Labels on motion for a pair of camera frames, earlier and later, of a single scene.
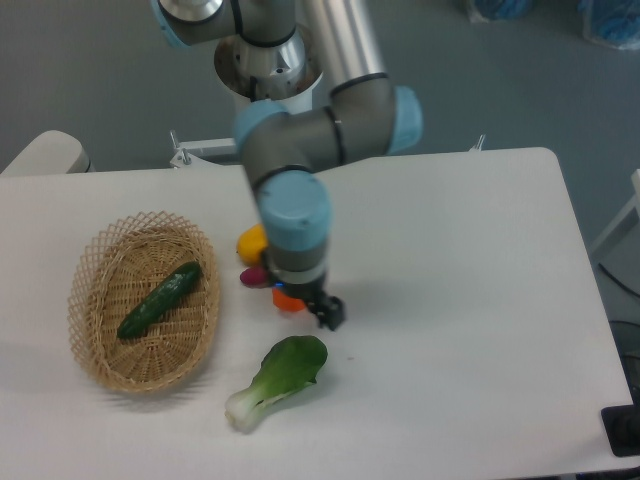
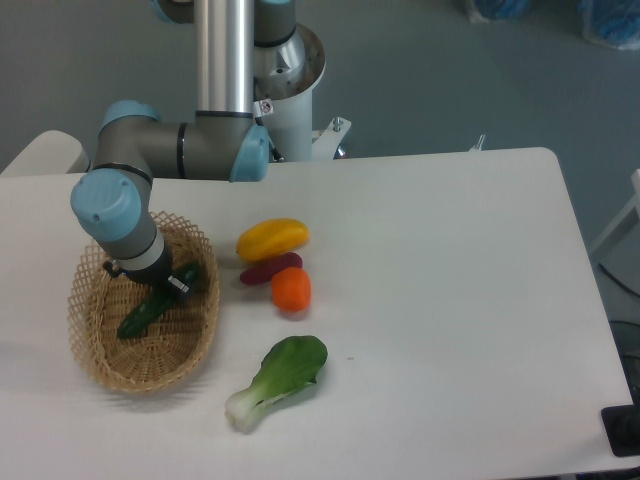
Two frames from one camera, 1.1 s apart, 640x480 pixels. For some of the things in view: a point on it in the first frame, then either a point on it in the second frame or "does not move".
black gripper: (304, 277) -> (157, 272)
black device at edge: (622, 426) does not move
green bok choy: (290, 365) does not move
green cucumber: (141, 316) does not move
